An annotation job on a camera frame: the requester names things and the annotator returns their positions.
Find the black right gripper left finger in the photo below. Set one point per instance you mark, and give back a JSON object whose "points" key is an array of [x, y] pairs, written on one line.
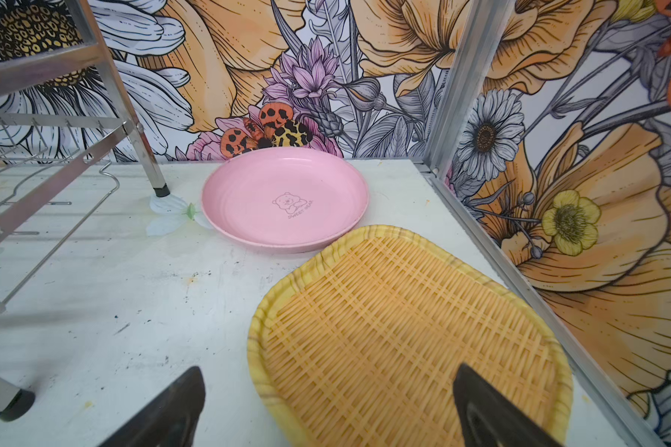
{"points": [[171, 419]]}

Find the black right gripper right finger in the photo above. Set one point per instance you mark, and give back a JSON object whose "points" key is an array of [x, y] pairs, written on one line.
{"points": [[487, 418]]}

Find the chrome two-tier dish rack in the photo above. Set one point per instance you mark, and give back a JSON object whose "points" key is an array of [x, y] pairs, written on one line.
{"points": [[71, 96]]}

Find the yellow woven-pattern tray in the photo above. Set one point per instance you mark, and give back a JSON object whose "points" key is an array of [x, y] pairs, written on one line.
{"points": [[360, 345]]}

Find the pink plastic plate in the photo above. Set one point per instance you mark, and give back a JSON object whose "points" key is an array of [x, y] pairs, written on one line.
{"points": [[289, 200]]}

